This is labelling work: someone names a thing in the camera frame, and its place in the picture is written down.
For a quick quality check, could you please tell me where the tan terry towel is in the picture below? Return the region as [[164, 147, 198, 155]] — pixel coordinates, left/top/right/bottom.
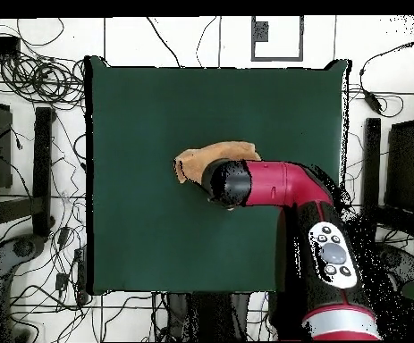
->
[[173, 140, 262, 186]]

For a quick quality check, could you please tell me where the dark green table cloth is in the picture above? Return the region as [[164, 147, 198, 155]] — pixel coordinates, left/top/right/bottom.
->
[[84, 54, 353, 297]]

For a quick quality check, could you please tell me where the black power adapter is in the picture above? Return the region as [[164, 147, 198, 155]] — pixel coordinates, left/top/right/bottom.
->
[[55, 272, 71, 293], [361, 88, 385, 116], [57, 226, 72, 250]]

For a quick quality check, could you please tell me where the black power strip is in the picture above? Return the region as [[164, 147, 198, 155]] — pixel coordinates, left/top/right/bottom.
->
[[73, 245, 90, 305]]

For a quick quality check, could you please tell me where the grey chair base with caster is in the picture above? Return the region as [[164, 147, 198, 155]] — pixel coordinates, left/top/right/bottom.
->
[[0, 233, 47, 342], [376, 244, 414, 288]]

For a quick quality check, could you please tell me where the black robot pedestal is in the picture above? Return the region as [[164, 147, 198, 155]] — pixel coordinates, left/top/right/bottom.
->
[[165, 291, 253, 342]]

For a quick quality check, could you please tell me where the grey square frame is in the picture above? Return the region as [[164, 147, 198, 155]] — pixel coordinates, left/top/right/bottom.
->
[[250, 15, 305, 63]]

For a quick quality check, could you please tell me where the black floor cable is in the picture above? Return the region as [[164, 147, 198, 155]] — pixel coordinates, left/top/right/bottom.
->
[[145, 16, 183, 69]]

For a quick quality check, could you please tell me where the black cable coil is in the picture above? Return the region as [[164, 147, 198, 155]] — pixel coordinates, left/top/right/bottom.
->
[[8, 52, 87, 111]]

